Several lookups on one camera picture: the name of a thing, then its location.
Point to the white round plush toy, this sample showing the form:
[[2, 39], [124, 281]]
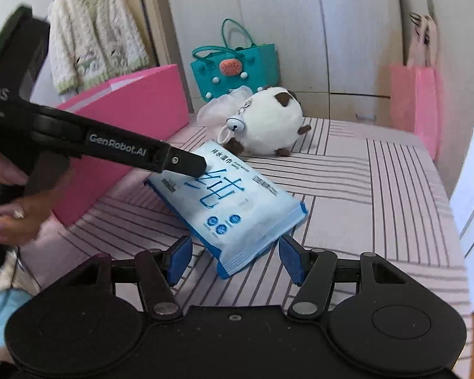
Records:
[[269, 123]]

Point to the cream knitted cardigan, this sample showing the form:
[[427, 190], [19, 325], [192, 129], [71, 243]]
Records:
[[92, 41]]

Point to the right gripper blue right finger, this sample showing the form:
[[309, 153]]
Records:
[[295, 259]]

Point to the blue white wet wipes pack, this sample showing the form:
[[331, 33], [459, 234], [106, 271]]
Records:
[[232, 209]]

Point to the pink paper shopping bag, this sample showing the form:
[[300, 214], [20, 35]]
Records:
[[414, 104]]

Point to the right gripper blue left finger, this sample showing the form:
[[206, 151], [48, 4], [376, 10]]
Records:
[[176, 259]]

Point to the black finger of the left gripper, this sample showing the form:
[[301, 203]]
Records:
[[74, 136]]

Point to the translucent plastic bag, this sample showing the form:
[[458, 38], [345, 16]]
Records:
[[214, 114]]

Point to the striped pink bed sheet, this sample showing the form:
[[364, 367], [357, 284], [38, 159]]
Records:
[[387, 296]]

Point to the teal felt tote bag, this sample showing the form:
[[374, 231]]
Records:
[[219, 70]]

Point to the pink storage box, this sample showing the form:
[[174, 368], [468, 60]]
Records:
[[150, 102]]

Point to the white wardrobe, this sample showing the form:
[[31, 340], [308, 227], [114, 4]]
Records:
[[335, 54]]

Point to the left hand with ring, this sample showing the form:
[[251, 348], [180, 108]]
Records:
[[22, 219]]

